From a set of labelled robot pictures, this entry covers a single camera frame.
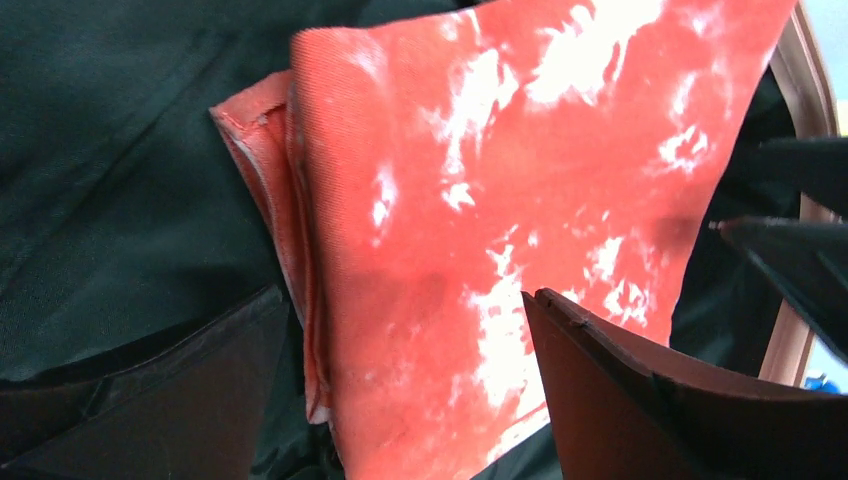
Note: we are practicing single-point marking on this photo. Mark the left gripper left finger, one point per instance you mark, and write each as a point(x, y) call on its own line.
point(184, 403)

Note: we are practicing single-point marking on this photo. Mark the pink hard-shell suitcase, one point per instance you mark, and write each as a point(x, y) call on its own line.
point(124, 213)

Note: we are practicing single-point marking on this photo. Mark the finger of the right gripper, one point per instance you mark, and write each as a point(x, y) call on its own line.
point(806, 262)
point(816, 167)

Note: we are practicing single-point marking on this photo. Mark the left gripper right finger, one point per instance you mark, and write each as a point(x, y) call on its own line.
point(625, 407)

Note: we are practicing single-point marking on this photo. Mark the red white tie-dye cloth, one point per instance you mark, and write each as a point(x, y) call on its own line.
point(418, 177)

